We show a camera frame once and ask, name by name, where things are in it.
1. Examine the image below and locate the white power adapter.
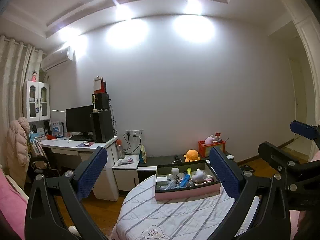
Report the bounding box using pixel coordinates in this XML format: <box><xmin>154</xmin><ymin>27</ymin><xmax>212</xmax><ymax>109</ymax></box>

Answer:
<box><xmin>156</xmin><ymin>177</ymin><xmax>168</xmax><ymax>183</ymax></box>

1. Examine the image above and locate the small doll figurine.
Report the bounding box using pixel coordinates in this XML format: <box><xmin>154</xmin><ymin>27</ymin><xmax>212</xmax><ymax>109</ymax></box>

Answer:
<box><xmin>31</xmin><ymin>70</ymin><xmax>37</xmax><ymax>82</ymax></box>

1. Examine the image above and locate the orange octopus plush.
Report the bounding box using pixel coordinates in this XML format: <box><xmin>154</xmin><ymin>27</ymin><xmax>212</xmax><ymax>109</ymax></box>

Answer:
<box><xmin>183</xmin><ymin>150</ymin><xmax>201</xmax><ymax>163</ymax></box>

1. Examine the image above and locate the striped white table cover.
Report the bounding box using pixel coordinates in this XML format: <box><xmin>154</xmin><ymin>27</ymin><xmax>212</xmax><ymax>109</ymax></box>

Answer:
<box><xmin>111</xmin><ymin>176</ymin><xmax>235</xmax><ymax>239</ymax></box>

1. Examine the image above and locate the white mini hair dryer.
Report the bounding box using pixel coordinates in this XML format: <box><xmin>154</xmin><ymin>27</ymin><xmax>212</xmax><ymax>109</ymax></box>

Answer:
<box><xmin>191</xmin><ymin>169</ymin><xmax>207</xmax><ymax>184</ymax></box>

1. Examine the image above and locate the red toy storage box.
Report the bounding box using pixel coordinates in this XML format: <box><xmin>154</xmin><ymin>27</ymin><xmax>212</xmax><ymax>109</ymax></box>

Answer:
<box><xmin>198</xmin><ymin>140</ymin><xmax>226</xmax><ymax>158</ymax></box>

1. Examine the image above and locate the blue highlighter pen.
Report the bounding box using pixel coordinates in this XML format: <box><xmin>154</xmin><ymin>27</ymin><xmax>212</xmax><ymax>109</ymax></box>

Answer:
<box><xmin>179</xmin><ymin>174</ymin><xmax>190</xmax><ymax>187</ymax></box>

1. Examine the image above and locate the white glass-door cabinet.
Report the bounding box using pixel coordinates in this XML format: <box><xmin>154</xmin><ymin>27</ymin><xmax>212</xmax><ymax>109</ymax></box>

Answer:
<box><xmin>23</xmin><ymin>81</ymin><xmax>50</xmax><ymax>122</ymax></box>

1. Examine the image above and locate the white fluffy ball toy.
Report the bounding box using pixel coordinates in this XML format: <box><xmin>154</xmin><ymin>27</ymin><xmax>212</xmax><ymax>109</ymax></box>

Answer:
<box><xmin>169</xmin><ymin>167</ymin><xmax>180</xmax><ymax>179</ymax></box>

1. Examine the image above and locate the pink black storage box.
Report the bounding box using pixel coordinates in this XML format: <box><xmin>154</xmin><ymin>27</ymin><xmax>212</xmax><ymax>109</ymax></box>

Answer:
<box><xmin>155</xmin><ymin>160</ymin><xmax>221</xmax><ymax>200</ymax></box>

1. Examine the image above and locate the red-capped water bottle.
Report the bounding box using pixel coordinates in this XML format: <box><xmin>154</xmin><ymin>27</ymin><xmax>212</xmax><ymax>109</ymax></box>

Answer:
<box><xmin>116</xmin><ymin>139</ymin><xmax>125</xmax><ymax>159</ymax></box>

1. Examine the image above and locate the white bedside drawer unit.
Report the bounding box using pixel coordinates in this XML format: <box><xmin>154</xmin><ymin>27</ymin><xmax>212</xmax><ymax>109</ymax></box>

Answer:
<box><xmin>112</xmin><ymin>154</ymin><xmax>139</xmax><ymax>191</ymax></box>

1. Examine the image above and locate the beige curtain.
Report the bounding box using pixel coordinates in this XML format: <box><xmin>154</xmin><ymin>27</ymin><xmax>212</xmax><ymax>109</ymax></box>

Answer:
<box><xmin>0</xmin><ymin>35</ymin><xmax>43</xmax><ymax>168</ymax></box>

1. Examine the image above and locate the black computer monitor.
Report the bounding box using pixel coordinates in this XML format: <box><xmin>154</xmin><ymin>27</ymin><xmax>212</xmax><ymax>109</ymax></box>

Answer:
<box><xmin>66</xmin><ymin>105</ymin><xmax>93</xmax><ymax>142</ymax></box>

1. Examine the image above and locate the white computer desk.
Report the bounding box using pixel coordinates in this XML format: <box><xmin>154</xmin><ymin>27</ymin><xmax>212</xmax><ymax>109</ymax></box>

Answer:
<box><xmin>40</xmin><ymin>137</ymin><xmax>119</xmax><ymax>202</ymax></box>

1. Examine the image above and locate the low white black bench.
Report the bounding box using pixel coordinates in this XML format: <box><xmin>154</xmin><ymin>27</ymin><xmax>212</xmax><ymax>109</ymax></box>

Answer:
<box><xmin>137</xmin><ymin>152</ymin><xmax>235</xmax><ymax>176</ymax></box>

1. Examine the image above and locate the white air conditioner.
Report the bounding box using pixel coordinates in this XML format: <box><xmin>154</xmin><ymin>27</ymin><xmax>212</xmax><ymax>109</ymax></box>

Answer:
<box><xmin>41</xmin><ymin>47</ymin><xmax>74</xmax><ymax>72</ymax></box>

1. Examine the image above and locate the yellow blue snack bag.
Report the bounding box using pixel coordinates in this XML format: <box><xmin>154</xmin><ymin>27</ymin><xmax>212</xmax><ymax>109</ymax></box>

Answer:
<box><xmin>139</xmin><ymin>145</ymin><xmax>147</xmax><ymax>164</ymax></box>

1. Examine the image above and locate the black speaker box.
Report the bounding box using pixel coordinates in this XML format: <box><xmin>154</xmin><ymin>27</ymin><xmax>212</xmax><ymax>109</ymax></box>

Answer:
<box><xmin>92</xmin><ymin>93</ymin><xmax>110</xmax><ymax>111</ymax></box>

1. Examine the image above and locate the black bathroom scale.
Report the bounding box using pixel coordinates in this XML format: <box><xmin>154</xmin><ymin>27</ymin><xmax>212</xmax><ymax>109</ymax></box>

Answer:
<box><xmin>240</xmin><ymin>165</ymin><xmax>255</xmax><ymax>173</ymax></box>

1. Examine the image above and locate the white wall power strip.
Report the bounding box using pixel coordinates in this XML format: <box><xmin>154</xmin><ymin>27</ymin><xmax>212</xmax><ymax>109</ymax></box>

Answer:
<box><xmin>125</xmin><ymin>129</ymin><xmax>144</xmax><ymax>137</ymax></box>

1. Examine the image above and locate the clear plastic card box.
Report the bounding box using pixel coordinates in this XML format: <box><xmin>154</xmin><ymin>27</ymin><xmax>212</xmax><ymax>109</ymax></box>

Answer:
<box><xmin>157</xmin><ymin>180</ymin><xmax>176</xmax><ymax>191</ymax></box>

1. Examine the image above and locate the pink bed quilt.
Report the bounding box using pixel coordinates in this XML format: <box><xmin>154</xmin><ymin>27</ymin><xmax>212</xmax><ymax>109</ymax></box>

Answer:
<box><xmin>1</xmin><ymin>170</ymin><xmax>27</xmax><ymax>239</ymax></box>

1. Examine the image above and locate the white door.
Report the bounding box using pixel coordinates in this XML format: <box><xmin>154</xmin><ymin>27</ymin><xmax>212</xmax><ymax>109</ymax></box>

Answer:
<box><xmin>289</xmin><ymin>57</ymin><xmax>308</xmax><ymax>123</ymax></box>

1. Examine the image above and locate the red desk calendar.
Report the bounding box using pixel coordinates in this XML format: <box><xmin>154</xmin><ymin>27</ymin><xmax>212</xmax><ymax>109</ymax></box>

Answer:
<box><xmin>93</xmin><ymin>76</ymin><xmax>106</xmax><ymax>94</ymax></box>

